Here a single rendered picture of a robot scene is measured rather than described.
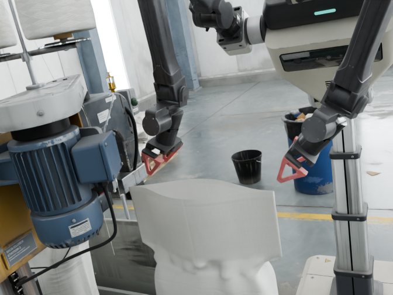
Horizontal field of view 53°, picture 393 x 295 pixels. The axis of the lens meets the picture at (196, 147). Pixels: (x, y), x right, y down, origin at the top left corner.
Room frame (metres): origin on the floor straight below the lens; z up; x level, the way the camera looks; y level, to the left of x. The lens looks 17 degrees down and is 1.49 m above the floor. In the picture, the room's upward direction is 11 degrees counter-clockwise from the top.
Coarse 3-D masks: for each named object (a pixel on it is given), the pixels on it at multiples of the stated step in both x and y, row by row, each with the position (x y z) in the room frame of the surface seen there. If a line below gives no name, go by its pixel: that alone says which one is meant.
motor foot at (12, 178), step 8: (0, 152) 0.87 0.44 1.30; (8, 152) 0.87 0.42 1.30; (0, 160) 0.82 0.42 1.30; (8, 160) 0.81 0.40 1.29; (0, 168) 0.83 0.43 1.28; (8, 168) 0.82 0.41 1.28; (0, 176) 0.84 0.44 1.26; (8, 176) 0.83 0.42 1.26; (16, 176) 0.81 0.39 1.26; (0, 184) 0.82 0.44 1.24; (8, 184) 0.82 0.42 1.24
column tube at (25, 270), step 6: (24, 264) 0.91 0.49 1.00; (18, 270) 0.89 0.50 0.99; (24, 270) 0.90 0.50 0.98; (30, 270) 0.92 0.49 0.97; (6, 282) 0.85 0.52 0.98; (30, 282) 0.91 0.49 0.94; (0, 288) 0.84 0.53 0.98; (6, 288) 0.85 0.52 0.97; (24, 288) 0.89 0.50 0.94; (30, 288) 0.90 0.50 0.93; (36, 288) 0.91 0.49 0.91; (0, 294) 0.83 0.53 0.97; (6, 294) 0.84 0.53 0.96; (12, 294) 0.86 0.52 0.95; (30, 294) 0.90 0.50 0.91; (36, 294) 0.91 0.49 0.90
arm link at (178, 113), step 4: (172, 108) 1.06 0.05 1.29; (176, 108) 1.08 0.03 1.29; (180, 108) 1.09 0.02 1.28; (168, 112) 1.04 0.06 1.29; (172, 112) 1.05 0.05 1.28; (176, 112) 1.06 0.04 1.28; (180, 112) 1.07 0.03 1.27; (172, 116) 1.05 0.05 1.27; (176, 116) 1.05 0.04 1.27; (180, 116) 1.06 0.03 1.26; (172, 120) 1.06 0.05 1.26; (176, 120) 1.06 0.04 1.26; (180, 120) 1.07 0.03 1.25; (172, 124) 1.06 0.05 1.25; (176, 124) 1.06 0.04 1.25; (172, 128) 1.06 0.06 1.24; (176, 128) 1.07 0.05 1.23
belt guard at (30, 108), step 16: (64, 80) 1.10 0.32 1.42; (80, 80) 1.07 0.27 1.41; (16, 96) 0.89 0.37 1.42; (32, 96) 0.82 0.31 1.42; (48, 96) 0.77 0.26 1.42; (64, 96) 0.80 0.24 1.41; (80, 96) 0.93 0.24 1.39; (0, 112) 0.75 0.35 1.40; (16, 112) 0.75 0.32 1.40; (32, 112) 0.75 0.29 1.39; (48, 112) 0.76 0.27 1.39; (64, 112) 0.79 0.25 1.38; (0, 128) 0.76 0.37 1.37; (16, 128) 0.75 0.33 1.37
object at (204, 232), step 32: (160, 192) 1.15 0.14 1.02; (192, 192) 1.14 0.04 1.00; (224, 192) 1.08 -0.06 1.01; (256, 192) 0.95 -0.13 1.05; (160, 224) 1.10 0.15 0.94; (192, 224) 0.99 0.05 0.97; (224, 224) 0.97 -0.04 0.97; (256, 224) 0.96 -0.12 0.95; (160, 256) 1.10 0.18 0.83; (192, 256) 1.00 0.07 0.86; (224, 256) 0.97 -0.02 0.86; (256, 256) 0.96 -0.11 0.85; (160, 288) 1.07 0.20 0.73; (192, 288) 1.00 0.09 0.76; (224, 288) 0.95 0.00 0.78; (256, 288) 0.92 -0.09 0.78
